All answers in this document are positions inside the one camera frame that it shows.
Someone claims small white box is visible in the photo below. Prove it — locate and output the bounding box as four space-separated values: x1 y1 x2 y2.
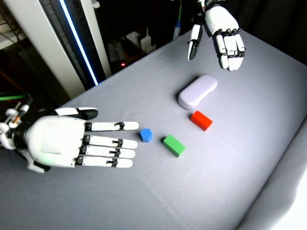
126 31 142 45

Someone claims white shelf board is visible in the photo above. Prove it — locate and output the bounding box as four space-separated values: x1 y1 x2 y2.
0 23 27 50

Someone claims grey table cloth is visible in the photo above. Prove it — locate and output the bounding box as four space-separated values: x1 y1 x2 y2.
0 25 307 230

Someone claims white column with blue light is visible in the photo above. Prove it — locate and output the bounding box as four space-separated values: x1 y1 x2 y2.
3 0 112 99

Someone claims pale lilac glasses case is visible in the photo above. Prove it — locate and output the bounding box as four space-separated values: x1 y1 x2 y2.
177 74 218 111

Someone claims black box with red light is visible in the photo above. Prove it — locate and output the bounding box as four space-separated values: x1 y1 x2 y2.
111 59 135 72

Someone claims green cable with white plug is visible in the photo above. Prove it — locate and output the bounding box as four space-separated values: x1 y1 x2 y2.
172 0 184 41

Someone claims white bottle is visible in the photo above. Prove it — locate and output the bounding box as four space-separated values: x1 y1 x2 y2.
140 27 157 52

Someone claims red rectangular block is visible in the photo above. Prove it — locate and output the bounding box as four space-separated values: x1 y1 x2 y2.
190 110 213 132

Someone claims blue hexagonal block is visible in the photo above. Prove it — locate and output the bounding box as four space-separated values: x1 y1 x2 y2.
139 128 154 144

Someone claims green rectangular block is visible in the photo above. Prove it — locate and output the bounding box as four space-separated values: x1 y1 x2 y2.
163 134 187 158

